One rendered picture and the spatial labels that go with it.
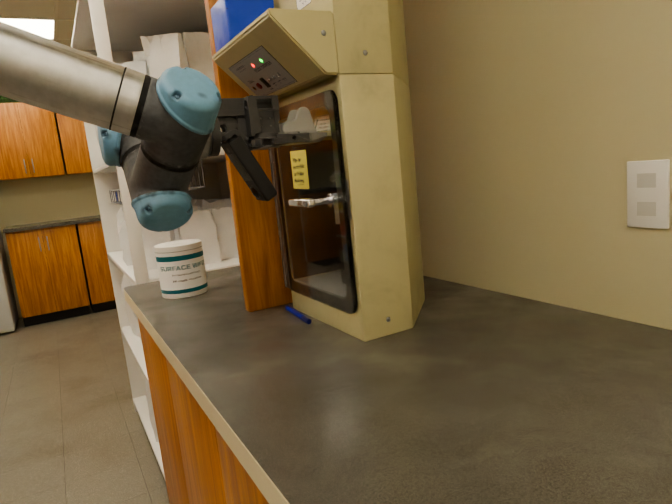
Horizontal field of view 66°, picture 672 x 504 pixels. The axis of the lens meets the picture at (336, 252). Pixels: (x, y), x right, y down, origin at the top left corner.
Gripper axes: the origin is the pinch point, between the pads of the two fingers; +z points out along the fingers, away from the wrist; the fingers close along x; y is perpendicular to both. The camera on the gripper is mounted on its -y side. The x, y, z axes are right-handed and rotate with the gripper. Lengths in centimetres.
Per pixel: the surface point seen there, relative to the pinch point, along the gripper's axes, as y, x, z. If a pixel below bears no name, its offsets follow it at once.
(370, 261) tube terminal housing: -22.4, -4.5, 5.3
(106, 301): -121, 496, -10
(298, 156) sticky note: -2.3, 12.6, 1.3
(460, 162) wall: -7.1, 15.1, 45.5
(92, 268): -84, 496, -18
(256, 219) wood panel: -15.4, 32.5, -1.9
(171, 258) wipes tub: -25, 62, -17
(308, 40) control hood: 15.4, -4.5, -2.6
